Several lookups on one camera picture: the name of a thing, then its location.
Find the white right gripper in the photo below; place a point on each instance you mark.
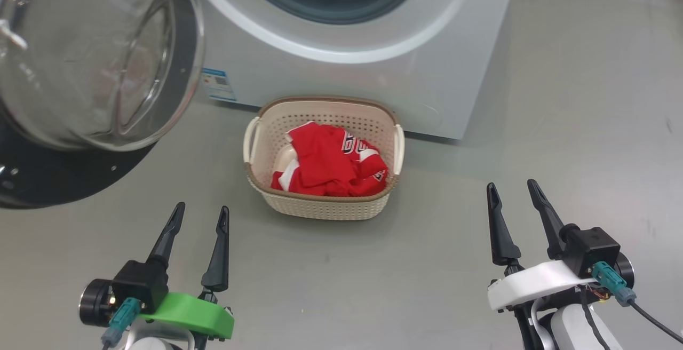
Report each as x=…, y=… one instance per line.
x=533, y=283

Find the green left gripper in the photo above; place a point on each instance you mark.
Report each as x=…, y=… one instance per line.
x=197, y=315

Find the red garment with white stripes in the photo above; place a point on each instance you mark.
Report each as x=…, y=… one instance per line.
x=280, y=182

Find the red jersey with number print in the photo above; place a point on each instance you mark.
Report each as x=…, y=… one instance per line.
x=325, y=158

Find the round glass washing machine door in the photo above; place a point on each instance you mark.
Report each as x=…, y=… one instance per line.
x=80, y=72

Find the cream perforated laundry basket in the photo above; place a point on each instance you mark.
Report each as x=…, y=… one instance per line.
x=320, y=206

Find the white washing machine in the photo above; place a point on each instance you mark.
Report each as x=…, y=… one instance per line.
x=347, y=78

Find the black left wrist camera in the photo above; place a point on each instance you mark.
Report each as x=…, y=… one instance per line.
x=136, y=286

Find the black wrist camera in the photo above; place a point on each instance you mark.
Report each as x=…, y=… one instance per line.
x=136, y=286
x=592, y=248

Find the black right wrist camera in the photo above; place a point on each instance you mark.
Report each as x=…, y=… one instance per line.
x=592, y=248

